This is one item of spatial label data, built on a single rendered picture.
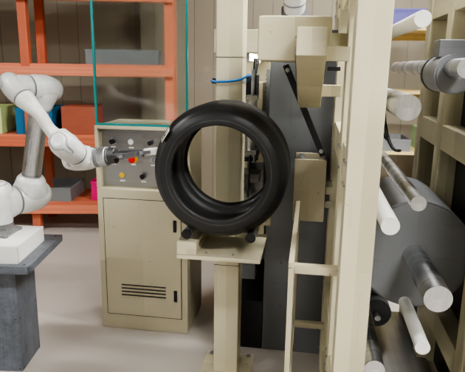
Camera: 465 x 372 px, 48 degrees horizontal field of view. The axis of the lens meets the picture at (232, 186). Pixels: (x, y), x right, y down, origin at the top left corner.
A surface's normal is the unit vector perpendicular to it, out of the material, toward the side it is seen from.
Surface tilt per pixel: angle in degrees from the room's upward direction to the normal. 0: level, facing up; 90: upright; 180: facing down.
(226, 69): 90
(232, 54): 90
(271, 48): 90
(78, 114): 90
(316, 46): 72
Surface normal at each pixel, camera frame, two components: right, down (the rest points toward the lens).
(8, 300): -0.01, 0.22
